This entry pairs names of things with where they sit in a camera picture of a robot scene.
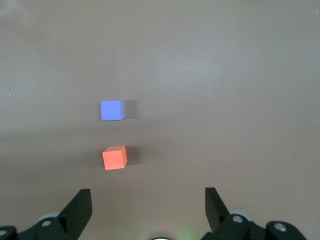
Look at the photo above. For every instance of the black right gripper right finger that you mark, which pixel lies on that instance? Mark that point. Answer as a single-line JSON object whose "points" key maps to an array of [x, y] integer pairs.
{"points": [[217, 215]]}

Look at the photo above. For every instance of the orange cube block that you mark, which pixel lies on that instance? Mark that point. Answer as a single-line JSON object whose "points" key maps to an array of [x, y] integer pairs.
{"points": [[114, 158]]}

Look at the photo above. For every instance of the purple cube block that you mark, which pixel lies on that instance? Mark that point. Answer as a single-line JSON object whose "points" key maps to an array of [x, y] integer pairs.
{"points": [[111, 111]]}

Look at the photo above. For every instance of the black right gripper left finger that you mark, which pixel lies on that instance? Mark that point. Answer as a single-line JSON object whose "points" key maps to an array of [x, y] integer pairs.
{"points": [[75, 215]]}

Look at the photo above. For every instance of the brown table cover mat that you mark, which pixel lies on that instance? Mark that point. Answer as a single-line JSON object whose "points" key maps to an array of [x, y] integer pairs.
{"points": [[200, 75]]}

